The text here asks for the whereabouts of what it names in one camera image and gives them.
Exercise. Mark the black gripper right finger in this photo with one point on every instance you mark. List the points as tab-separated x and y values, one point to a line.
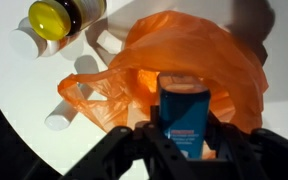
214	128

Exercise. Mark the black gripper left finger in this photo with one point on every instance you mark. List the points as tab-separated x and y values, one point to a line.
154	120

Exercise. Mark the blue mentos packet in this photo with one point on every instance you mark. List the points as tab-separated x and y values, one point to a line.
184	116

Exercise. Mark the orange plastic bag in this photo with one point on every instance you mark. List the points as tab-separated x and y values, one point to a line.
197	56

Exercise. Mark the dark bottle with yellow lid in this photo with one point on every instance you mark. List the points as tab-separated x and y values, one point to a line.
55	18

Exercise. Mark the pale bottle with white lid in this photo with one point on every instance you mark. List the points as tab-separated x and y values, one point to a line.
27	41

